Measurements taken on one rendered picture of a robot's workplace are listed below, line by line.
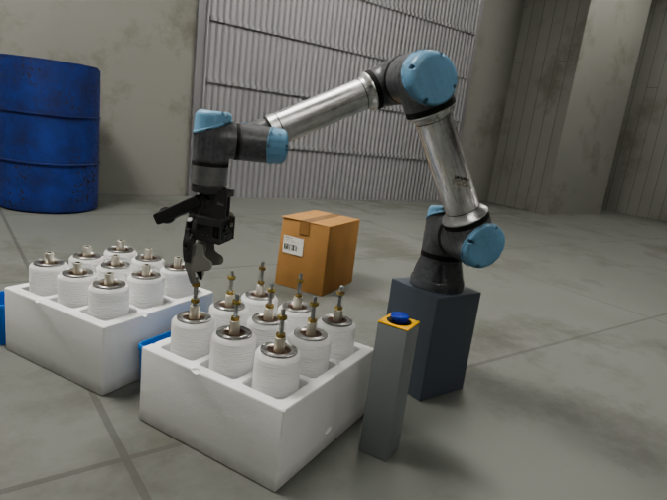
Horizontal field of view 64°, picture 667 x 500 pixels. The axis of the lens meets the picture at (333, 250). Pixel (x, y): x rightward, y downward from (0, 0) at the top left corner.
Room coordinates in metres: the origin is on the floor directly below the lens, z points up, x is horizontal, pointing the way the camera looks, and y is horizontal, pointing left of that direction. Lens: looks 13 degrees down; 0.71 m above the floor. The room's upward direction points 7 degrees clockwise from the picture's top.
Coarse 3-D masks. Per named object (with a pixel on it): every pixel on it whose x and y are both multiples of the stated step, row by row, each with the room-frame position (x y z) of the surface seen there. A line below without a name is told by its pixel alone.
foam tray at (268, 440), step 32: (160, 352) 1.06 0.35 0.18; (352, 352) 1.23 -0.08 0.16; (160, 384) 1.05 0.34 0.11; (192, 384) 1.00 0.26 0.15; (224, 384) 0.96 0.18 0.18; (320, 384) 1.01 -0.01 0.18; (352, 384) 1.14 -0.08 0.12; (160, 416) 1.04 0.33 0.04; (192, 416) 1.00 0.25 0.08; (224, 416) 0.96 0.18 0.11; (256, 416) 0.92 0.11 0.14; (288, 416) 0.90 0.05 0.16; (320, 416) 1.02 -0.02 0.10; (352, 416) 1.16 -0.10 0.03; (224, 448) 0.95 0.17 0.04; (256, 448) 0.91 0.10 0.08; (288, 448) 0.92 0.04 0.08; (320, 448) 1.03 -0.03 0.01; (256, 480) 0.91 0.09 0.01
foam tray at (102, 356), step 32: (32, 320) 1.27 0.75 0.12; (64, 320) 1.22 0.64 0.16; (96, 320) 1.19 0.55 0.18; (128, 320) 1.22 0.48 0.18; (160, 320) 1.31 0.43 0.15; (32, 352) 1.27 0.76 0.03; (64, 352) 1.22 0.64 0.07; (96, 352) 1.16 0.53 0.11; (128, 352) 1.22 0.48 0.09; (96, 384) 1.16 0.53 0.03
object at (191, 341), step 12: (180, 324) 1.07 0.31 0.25; (192, 324) 1.07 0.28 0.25; (204, 324) 1.08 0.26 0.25; (180, 336) 1.06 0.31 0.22; (192, 336) 1.06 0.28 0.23; (204, 336) 1.08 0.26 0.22; (180, 348) 1.06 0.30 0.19; (192, 348) 1.06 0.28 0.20; (204, 348) 1.08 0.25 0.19; (192, 360) 1.06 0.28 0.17
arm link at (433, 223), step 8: (432, 208) 1.42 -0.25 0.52; (440, 208) 1.40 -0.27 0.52; (432, 216) 1.42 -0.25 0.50; (440, 216) 1.40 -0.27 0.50; (432, 224) 1.41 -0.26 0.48; (440, 224) 1.38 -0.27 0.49; (424, 232) 1.45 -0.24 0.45; (432, 232) 1.40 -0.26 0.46; (440, 232) 1.36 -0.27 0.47; (424, 240) 1.44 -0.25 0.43; (432, 240) 1.40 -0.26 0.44; (440, 240) 1.36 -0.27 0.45; (424, 248) 1.43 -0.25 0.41; (432, 248) 1.40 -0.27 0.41; (440, 248) 1.38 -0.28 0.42; (448, 256) 1.39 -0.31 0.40
